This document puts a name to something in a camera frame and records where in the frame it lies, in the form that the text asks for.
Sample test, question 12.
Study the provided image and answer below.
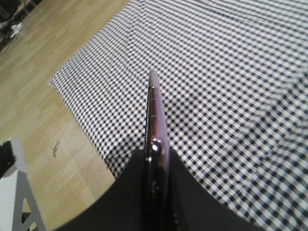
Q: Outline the black foldable phone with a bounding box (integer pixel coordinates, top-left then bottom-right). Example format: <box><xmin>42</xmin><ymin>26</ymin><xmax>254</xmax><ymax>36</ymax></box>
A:
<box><xmin>143</xmin><ymin>70</ymin><xmax>170</xmax><ymax>231</ymax></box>

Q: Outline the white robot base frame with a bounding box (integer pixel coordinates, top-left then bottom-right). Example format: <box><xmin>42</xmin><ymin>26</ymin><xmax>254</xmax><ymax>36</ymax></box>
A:
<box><xmin>0</xmin><ymin>138</ymin><xmax>46</xmax><ymax>231</ymax></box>

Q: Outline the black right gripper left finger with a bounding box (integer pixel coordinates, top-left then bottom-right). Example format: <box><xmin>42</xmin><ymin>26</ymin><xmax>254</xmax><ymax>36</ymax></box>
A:
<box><xmin>57</xmin><ymin>150</ymin><xmax>144</xmax><ymax>231</ymax></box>

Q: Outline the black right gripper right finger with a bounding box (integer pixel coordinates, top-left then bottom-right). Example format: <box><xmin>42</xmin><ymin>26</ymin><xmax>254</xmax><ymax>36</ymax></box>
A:
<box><xmin>166</xmin><ymin>149</ymin><xmax>263</xmax><ymax>231</ymax></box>

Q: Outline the checkered bed sheet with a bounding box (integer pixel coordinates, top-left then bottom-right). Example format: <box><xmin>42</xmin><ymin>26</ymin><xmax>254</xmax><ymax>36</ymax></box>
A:
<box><xmin>49</xmin><ymin>0</ymin><xmax>308</xmax><ymax>231</ymax></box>

